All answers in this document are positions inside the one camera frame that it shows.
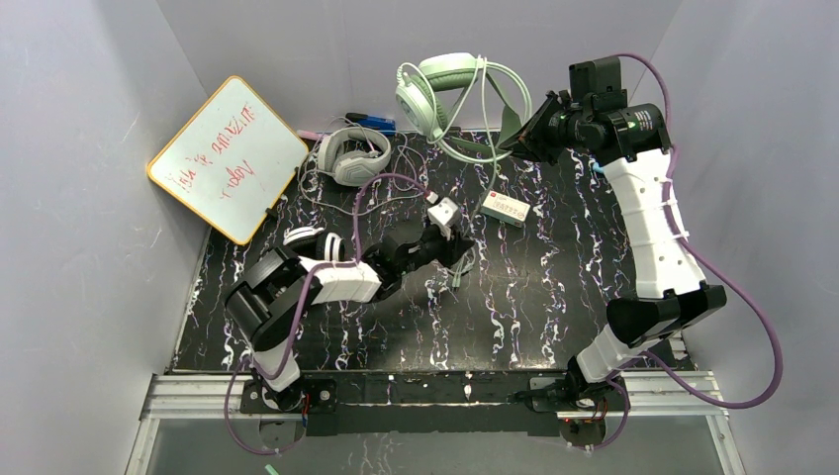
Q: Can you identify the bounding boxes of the mint green headphones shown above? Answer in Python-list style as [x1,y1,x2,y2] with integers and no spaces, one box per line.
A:
[395,52,533,164]

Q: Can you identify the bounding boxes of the grey white headphones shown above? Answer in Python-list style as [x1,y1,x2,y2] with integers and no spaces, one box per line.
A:
[316,126,392,187]

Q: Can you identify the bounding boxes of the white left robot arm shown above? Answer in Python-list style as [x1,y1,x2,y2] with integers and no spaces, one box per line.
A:
[224,224,475,393]

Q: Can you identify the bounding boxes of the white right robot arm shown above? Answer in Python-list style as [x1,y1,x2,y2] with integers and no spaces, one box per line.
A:
[500,55,727,404]

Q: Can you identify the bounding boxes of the small white red box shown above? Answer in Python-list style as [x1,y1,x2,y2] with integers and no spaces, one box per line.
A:
[480,191,531,228]

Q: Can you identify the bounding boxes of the blue marker pen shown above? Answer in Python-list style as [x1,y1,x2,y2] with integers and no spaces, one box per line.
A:
[344,112,397,136]

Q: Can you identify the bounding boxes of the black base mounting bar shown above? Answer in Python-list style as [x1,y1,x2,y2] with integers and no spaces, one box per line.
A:
[300,371,584,436]

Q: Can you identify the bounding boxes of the yellow framed whiteboard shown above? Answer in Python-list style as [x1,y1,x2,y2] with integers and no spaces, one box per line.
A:
[146,75,310,245]

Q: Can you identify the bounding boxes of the white grey headphone cable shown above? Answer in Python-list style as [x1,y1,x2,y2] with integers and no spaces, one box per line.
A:
[296,116,430,219]

